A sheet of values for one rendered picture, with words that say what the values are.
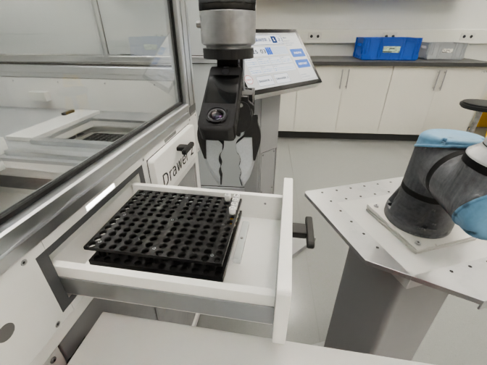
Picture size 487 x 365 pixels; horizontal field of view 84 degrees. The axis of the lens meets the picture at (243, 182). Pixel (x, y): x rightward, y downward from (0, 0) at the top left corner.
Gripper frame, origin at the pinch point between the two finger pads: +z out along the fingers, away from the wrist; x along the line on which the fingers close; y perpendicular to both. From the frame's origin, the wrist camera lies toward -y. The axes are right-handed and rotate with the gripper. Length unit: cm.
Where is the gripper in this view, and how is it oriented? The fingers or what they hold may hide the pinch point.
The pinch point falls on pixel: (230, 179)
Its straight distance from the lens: 46.0
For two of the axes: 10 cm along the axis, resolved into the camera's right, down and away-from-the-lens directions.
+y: 1.0, -4.8, 8.7
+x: -10.0, -0.4, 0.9
